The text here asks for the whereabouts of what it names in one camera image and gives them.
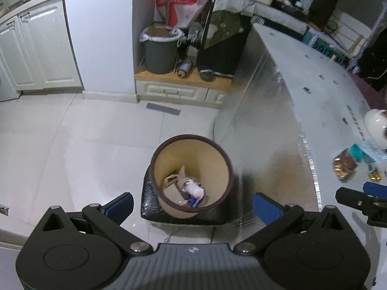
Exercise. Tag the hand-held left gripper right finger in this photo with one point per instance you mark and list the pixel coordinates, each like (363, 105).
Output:
(266, 210)

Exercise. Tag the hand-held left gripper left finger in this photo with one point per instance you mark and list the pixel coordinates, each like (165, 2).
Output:
(121, 207)

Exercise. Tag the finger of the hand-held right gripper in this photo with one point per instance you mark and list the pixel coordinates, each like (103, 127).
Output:
(376, 187)
(350, 198)

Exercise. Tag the gold foil wrapper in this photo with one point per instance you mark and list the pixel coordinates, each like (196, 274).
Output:
(375, 175)

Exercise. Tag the brown snack wrapper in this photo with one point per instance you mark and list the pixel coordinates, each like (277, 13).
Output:
(344, 166)

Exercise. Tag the light blue plastic wrapper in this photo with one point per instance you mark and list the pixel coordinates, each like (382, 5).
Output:
(370, 149)

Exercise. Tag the teal round lid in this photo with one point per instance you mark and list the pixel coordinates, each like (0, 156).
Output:
(356, 152)

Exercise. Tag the brown paper bag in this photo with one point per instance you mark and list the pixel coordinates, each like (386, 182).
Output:
(174, 190)

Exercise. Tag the beige trash bin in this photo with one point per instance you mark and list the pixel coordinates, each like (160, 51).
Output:
(211, 169)

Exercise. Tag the blue white plastic wrapper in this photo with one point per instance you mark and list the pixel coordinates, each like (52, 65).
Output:
(190, 202)

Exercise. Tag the white plastic bag red print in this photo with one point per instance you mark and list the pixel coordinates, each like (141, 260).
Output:
(193, 188)

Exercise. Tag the black padded stool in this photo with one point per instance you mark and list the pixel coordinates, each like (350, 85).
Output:
(148, 199)

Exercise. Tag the white cat-shaped ceramic holder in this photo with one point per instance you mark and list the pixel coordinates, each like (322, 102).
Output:
(375, 127)

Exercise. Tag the maroon chair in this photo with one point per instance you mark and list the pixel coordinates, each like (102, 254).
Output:
(369, 87)

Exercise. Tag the white heart-print table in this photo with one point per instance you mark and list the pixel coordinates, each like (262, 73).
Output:
(302, 102)

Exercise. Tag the grey flat strip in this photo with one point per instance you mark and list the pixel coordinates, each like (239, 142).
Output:
(163, 108)

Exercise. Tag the cream drawer unit wooden top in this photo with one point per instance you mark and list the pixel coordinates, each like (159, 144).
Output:
(181, 89)

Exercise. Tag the small black bowl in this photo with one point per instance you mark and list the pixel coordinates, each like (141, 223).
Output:
(206, 75)

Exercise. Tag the teal letter sign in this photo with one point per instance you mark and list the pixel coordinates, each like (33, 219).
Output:
(326, 46)

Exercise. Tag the silver spray can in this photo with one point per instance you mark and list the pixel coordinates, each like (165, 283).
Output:
(184, 68)

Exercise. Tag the white metal shelf rack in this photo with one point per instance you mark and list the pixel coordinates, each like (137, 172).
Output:
(359, 30)

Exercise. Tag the grey bin white liner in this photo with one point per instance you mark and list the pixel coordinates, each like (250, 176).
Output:
(160, 54)

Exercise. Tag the white washing machine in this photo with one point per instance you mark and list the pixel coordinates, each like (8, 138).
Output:
(7, 84)

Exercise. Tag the black cabinet bear print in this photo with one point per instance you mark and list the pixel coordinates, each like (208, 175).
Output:
(220, 45)

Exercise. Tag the dark glass bottle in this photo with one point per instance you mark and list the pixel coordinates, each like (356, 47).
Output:
(193, 43)

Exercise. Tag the white lower kitchen cabinets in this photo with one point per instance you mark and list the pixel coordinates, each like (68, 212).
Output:
(42, 42)

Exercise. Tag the white plastic bottle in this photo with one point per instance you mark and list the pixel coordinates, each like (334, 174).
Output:
(307, 0)

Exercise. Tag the red white shopping bag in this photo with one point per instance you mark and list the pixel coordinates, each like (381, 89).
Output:
(184, 3)

